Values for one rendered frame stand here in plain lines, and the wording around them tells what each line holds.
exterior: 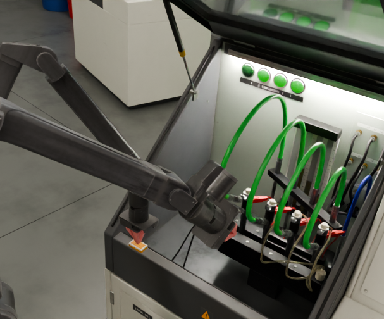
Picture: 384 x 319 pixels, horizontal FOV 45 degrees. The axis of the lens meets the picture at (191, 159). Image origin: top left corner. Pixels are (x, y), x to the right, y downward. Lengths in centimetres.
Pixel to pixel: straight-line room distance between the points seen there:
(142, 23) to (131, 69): 40
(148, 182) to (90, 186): 249
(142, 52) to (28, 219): 179
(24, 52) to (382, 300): 109
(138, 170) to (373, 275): 75
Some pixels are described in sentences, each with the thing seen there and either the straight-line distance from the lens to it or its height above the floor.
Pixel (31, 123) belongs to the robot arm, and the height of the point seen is 158.
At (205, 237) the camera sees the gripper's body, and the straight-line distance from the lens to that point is 100.
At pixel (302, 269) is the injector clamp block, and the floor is 98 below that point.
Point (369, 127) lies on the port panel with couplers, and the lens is 147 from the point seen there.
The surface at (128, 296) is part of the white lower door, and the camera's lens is 160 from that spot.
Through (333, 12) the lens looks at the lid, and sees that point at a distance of 100.
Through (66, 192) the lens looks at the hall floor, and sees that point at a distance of 329.
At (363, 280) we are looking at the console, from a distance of 136.
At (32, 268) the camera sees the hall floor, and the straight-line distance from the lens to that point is 278.
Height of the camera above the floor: 194
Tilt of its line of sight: 32 degrees down
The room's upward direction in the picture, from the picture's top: 5 degrees clockwise
